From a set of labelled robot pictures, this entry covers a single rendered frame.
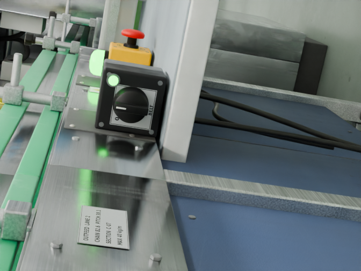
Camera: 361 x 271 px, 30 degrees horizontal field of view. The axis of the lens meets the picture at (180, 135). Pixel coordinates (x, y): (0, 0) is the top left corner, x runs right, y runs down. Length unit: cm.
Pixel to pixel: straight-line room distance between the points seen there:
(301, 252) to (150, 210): 15
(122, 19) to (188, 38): 82
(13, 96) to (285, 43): 165
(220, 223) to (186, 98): 21
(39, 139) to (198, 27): 24
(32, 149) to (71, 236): 28
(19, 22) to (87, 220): 202
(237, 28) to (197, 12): 167
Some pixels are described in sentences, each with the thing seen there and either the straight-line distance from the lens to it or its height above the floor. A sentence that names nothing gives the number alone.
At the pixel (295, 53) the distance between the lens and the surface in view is 253.
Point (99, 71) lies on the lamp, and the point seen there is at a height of 84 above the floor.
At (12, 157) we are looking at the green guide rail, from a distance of 77.
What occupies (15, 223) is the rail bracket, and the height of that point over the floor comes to 89.
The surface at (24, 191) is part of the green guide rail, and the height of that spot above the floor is 89.
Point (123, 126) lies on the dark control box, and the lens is 85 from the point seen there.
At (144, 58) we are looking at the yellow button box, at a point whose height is 77.
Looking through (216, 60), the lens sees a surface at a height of 41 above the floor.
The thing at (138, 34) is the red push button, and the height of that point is 78.
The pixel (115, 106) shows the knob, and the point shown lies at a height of 81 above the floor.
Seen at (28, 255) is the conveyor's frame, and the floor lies 87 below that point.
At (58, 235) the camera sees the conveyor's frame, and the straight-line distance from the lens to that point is 53.
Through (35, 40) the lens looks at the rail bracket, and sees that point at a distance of 159.
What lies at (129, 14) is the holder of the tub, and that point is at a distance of 162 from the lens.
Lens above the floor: 85
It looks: 8 degrees down
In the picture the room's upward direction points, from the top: 81 degrees counter-clockwise
